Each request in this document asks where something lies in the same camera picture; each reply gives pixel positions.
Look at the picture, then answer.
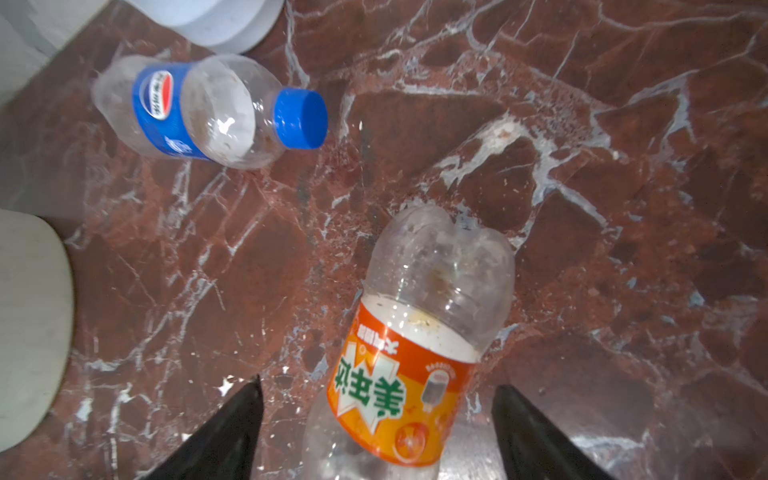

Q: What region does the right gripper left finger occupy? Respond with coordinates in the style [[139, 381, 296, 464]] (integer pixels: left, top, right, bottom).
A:
[[147, 376, 264, 480]]

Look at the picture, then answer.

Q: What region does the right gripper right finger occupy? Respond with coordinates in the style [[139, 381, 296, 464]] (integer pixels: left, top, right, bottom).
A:
[[492, 385, 612, 480]]

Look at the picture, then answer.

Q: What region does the orange label bottle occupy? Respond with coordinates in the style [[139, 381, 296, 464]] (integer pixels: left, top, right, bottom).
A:
[[302, 205, 515, 479]]

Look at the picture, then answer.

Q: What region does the blue label bottle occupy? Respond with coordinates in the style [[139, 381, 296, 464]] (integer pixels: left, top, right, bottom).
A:
[[91, 54, 329, 170]]

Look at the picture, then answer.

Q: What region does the white ribbed trash bin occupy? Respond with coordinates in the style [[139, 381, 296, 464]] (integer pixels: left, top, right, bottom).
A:
[[1, 209, 75, 451]]

